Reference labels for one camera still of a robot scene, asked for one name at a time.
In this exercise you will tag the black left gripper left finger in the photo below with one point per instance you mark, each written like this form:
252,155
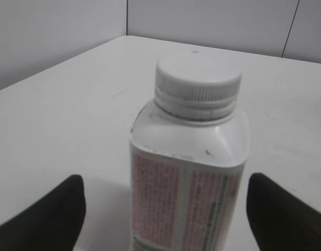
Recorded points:
52,223

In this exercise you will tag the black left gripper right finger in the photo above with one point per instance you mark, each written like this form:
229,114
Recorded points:
278,219

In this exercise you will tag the white square meinianda bottle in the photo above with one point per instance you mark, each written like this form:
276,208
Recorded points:
185,177

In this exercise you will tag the white ribbed screw cap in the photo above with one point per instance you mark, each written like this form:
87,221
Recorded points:
196,87

